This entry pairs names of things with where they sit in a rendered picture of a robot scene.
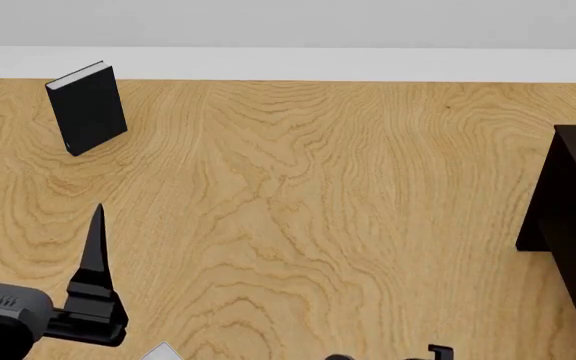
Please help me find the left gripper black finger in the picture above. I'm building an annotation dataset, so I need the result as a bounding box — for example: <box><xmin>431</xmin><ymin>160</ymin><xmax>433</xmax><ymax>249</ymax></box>
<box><xmin>65</xmin><ymin>202</ymin><xmax>120</xmax><ymax>301</ymax></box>

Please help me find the black hardcover book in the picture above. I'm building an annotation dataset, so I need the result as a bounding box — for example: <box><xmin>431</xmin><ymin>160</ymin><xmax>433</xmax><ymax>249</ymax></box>
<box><xmin>44</xmin><ymin>60</ymin><xmax>129</xmax><ymax>158</ymax></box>

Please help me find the dark brown wooden cabinet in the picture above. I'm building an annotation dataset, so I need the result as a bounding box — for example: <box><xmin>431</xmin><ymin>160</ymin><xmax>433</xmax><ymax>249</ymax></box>
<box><xmin>515</xmin><ymin>124</ymin><xmax>576</xmax><ymax>360</ymax></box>

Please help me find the light grey flat panel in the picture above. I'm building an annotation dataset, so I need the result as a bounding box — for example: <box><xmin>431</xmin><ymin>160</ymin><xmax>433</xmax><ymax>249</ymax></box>
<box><xmin>139</xmin><ymin>340</ymin><xmax>183</xmax><ymax>360</ymax></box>

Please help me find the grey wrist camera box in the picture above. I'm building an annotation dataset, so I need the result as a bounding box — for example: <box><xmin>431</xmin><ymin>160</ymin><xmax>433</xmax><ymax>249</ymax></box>
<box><xmin>0</xmin><ymin>278</ymin><xmax>55</xmax><ymax>360</ymax></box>

